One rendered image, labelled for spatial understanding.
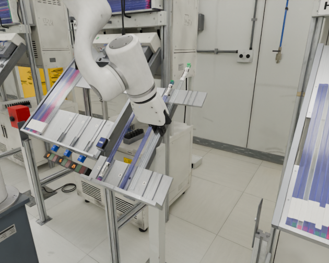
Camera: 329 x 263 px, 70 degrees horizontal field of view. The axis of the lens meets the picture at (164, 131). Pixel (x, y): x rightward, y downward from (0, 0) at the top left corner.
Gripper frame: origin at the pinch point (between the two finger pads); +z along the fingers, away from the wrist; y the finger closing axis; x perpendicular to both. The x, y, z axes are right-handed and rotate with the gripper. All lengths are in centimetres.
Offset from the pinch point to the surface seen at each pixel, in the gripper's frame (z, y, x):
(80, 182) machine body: 84, -99, -5
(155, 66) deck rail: 14, -35, 52
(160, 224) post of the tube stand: 52, -8, -17
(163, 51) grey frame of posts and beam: 11, -33, 61
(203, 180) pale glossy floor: 146, -28, 55
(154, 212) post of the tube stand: 45.8, -10.6, -14.4
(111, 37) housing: 3, -69, 64
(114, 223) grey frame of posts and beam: 57, -34, -24
